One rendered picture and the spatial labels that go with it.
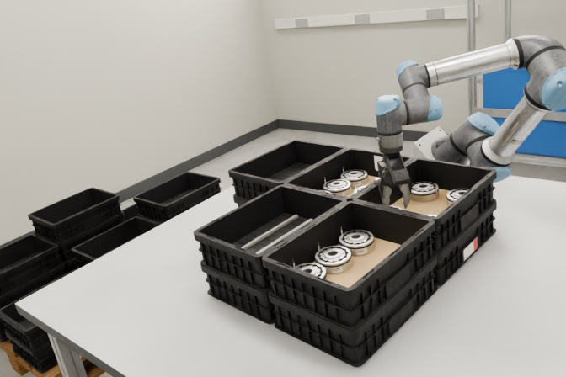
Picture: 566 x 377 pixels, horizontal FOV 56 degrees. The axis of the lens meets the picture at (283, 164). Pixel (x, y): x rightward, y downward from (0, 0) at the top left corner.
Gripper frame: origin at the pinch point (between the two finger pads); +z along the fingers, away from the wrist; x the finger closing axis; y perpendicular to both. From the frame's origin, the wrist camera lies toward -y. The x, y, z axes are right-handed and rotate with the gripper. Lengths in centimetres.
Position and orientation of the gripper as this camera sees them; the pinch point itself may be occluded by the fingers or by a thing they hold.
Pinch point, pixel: (397, 207)
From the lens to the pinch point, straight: 173.2
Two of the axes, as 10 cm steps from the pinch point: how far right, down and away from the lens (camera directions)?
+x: -9.9, 1.6, -0.3
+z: 1.4, 9.3, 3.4
